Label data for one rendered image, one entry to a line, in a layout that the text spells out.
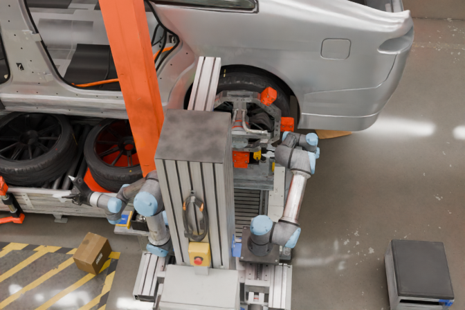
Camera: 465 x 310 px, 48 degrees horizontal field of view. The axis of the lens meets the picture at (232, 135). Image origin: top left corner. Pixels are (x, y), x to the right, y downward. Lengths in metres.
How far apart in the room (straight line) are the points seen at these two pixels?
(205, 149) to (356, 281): 2.27
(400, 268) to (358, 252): 0.49
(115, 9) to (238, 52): 0.98
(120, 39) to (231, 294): 1.30
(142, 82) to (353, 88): 1.36
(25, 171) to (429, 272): 2.86
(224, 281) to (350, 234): 1.80
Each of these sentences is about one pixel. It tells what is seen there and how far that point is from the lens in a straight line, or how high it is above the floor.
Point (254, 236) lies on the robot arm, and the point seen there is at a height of 0.98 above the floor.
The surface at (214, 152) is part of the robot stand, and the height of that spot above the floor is 2.03.
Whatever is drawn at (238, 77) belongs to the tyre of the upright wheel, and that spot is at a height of 1.18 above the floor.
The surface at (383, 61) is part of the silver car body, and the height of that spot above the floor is 1.38.
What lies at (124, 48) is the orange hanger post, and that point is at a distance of 2.64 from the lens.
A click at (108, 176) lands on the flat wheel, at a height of 0.49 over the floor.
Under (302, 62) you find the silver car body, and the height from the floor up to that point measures 1.35.
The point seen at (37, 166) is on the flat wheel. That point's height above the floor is 0.50.
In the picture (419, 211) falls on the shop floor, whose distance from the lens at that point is 4.34.
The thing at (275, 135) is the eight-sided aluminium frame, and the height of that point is 0.77.
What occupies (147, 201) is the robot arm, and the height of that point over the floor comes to 1.46.
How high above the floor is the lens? 3.47
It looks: 49 degrees down
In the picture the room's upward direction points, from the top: 2 degrees counter-clockwise
